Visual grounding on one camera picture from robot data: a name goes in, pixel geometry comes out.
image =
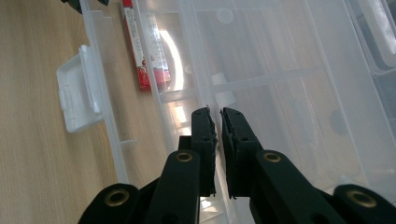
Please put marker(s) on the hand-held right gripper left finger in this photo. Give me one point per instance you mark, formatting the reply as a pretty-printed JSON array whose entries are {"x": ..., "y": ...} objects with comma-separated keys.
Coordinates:
[{"x": 202, "y": 149}]

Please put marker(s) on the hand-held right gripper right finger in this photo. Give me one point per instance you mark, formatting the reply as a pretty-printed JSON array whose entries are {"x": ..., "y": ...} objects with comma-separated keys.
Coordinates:
[{"x": 239, "y": 149}]

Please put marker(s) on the clear plastic storage box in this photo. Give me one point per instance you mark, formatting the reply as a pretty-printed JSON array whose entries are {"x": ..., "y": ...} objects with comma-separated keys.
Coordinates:
[{"x": 280, "y": 77}]

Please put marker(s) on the red and white packet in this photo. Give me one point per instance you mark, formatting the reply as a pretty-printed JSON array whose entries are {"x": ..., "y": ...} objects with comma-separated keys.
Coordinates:
[{"x": 144, "y": 74}]

